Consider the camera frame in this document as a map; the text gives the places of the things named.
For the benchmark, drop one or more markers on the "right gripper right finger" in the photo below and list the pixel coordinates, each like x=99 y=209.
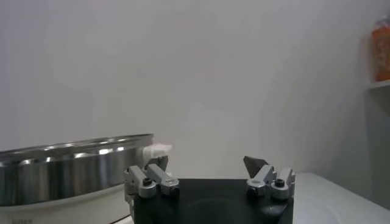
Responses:
x=265 y=179

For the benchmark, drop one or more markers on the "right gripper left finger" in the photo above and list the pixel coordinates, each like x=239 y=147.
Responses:
x=160 y=178

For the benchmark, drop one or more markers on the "white electric cooker pot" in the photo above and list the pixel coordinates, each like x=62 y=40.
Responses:
x=76 y=210

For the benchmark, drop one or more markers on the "white shelf table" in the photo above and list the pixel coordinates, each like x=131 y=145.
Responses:
x=381 y=84

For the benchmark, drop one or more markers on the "orange bag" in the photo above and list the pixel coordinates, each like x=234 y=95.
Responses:
x=382 y=51

